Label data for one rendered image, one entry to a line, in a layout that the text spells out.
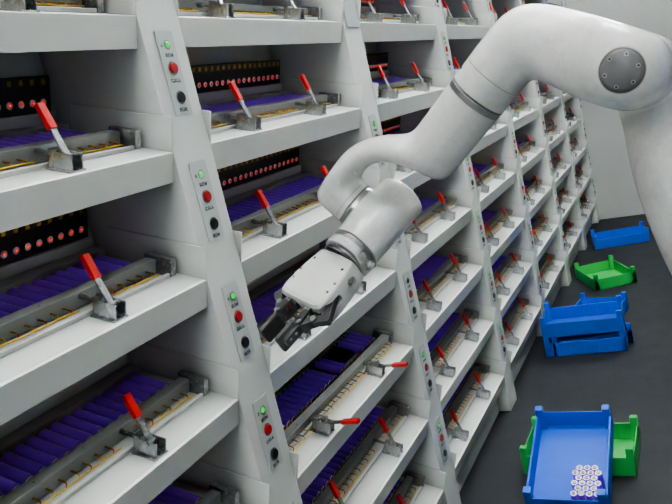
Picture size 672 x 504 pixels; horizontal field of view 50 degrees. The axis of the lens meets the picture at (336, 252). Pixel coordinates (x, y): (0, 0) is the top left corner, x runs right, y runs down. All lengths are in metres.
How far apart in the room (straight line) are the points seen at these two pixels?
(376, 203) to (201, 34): 0.39
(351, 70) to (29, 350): 1.04
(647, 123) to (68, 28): 0.76
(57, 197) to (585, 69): 0.66
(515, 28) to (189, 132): 0.49
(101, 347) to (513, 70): 0.66
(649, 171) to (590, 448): 1.25
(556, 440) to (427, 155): 1.26
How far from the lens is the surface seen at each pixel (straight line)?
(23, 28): 0.96
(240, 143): 1.24
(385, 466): 1.67
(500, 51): 1.06
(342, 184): 1.17
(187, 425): 1.09
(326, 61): 1.72
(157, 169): 1.06
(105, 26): 1.05
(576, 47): 0.99
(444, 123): 1.09
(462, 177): 2.37
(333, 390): 1.51
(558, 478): 2.11
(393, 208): 1.18
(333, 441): 1.42
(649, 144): 1.05
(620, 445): 2.31
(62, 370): 0.91
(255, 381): 1.19
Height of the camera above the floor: 1.10
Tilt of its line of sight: 11 degrees down
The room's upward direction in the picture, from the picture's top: 13 degrees counter-clockwise
